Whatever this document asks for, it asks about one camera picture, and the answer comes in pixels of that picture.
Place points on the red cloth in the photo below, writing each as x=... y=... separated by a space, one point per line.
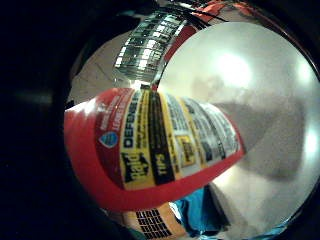
x=213 y=8

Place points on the blue plastic bag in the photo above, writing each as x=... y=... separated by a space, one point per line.
x=200 y=213

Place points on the red spray can yellow label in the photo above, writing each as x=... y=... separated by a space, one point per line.
x=146 y=143

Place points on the orange box with black grid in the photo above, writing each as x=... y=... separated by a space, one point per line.
x=155 y=222

